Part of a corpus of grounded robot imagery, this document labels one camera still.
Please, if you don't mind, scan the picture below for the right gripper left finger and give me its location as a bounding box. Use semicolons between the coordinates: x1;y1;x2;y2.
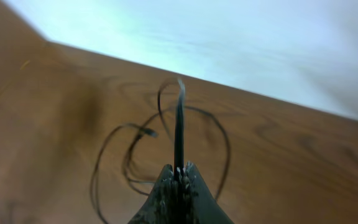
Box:
128;164;177;224

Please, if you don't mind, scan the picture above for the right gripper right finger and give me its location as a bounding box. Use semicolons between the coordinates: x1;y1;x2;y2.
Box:
181;162;233;224

